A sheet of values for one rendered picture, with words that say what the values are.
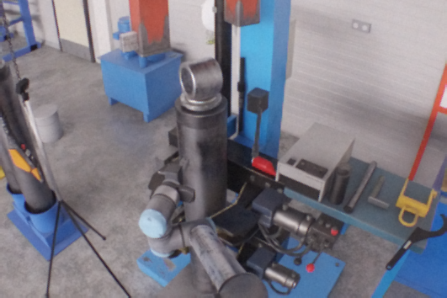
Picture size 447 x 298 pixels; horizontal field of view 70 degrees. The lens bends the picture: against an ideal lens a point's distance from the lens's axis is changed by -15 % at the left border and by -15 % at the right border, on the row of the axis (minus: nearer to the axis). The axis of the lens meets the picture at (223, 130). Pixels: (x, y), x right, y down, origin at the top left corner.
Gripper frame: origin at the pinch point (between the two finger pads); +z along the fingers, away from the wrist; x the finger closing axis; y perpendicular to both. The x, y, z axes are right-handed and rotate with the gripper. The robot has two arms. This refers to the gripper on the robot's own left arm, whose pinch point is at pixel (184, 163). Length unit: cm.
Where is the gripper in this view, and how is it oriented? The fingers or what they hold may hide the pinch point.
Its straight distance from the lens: 140.6
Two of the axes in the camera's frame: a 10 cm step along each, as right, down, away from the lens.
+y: -9.7, -1.4, 2.1
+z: 2.5, -5.5, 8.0
